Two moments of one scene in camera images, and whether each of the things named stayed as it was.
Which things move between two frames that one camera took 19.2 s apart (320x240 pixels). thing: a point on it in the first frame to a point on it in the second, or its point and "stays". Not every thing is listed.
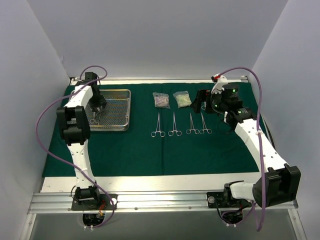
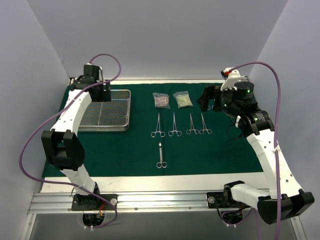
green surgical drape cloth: (167, 138) stays
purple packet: (161, 100) stays
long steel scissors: (96, 116) to (161, 164)
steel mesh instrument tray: (114, 116) stays
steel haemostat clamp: (197, 131) stays
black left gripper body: (98, 102) to (104, 93)
